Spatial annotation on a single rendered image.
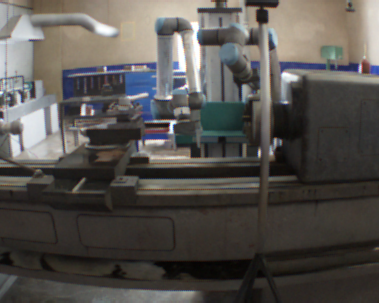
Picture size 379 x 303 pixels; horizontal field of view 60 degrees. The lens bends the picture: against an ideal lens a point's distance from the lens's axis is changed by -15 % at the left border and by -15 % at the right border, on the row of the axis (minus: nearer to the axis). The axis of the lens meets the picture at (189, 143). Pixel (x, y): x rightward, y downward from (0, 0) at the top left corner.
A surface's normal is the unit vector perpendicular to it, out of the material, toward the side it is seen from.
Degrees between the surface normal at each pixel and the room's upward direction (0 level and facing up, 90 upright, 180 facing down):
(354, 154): 90
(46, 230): 90
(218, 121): 90
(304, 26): 90
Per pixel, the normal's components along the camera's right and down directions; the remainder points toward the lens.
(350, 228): -0.04, 0.23
